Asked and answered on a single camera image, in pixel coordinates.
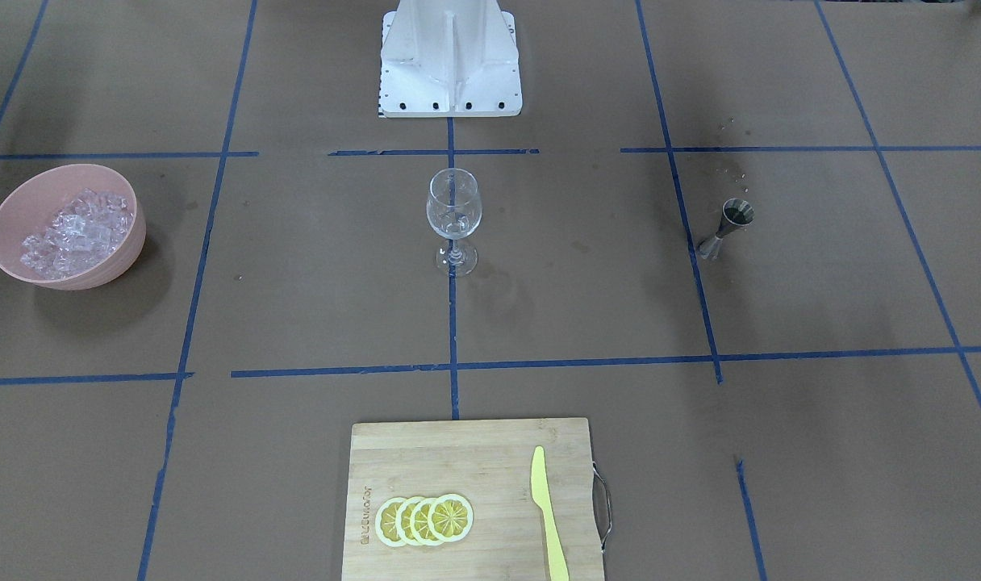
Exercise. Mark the lemon slice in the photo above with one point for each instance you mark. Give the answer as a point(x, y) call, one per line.
point(386, 523)
point(450, 518)
point(403, 520)
point(419, 525)

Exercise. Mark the clear ice cubes pile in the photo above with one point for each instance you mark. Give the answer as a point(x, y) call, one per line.
point(85, 232)

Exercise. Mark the clear wine glass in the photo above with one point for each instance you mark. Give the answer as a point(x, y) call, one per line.
point(454, 210)

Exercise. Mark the pink plastic bowl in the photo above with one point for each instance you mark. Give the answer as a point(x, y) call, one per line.
point(30, 206)

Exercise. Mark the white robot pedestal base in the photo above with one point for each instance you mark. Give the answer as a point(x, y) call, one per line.
point(444, 59)

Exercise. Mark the bamboo cutting board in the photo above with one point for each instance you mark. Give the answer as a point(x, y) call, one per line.
point(487, 461)

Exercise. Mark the yellow plastic knife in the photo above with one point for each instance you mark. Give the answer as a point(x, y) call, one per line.
point(557, 567)

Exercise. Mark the steel double jigger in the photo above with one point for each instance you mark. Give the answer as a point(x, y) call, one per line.
point(735, 215)

